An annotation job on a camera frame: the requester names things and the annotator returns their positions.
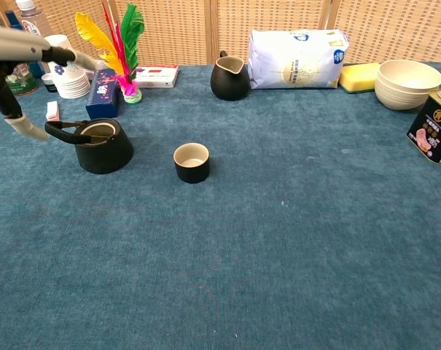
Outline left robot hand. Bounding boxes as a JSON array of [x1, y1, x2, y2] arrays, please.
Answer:
[[0, 25, 99, 142]]

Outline black cast iron teapot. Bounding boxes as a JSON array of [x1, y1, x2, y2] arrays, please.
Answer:
[[44, 118, 135, 175]]

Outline blue bottle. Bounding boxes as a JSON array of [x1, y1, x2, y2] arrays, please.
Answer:
[[4, 10, 46, 79]]

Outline clear water bottle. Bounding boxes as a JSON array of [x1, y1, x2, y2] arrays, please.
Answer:
[[15, 0, 53, 38]]

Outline green tea bottle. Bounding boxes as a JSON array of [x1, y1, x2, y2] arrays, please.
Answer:
[[0, 9, 39, 96]]

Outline small black white jar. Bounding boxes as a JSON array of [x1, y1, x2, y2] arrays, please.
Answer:
[[41, 72, 59, 94]]

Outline white paper cup stack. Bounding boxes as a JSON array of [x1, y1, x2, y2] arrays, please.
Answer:
[[43, 34, 92, 99]]

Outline small pink white eraser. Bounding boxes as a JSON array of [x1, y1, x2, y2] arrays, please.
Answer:
[[45, 101, 61, 122]]

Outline dark blue carton box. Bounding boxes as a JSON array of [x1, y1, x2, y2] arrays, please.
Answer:
[[85, 68, 121, 122]]

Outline colourful feather shuttlecock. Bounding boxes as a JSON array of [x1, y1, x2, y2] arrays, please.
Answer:
[[74, 2, 145, 106]]

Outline red and white box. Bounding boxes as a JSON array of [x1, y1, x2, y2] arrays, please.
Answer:
[[134, 64, 180, 89]]

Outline black ceramic pitcher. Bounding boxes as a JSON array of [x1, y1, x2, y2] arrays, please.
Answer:
[[210, 50, 250, 102]]

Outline black teacup beige inside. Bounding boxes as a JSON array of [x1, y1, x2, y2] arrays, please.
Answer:
[[173, 142, 211, 184]]

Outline white tissue pack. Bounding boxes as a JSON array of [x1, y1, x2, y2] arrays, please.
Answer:
[[247, 28, 351, 90]]

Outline blue tablecloth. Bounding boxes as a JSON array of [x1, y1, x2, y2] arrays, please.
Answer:
[[0, 61, 441, 350]]

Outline yellow sponge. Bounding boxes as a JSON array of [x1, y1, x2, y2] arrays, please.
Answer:
[[338, 62, 381, 95]]

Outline wicker folding screen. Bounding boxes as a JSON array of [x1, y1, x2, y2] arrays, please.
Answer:
[[0, 0, 441, 67]]

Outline beige bowl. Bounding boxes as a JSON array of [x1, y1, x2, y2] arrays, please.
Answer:
[[376, 59, 441, 96], [374, 78, 441, 111]]

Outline black luncheon meat can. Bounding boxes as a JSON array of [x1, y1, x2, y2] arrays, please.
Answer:
[[406, 87, 441, 166]]

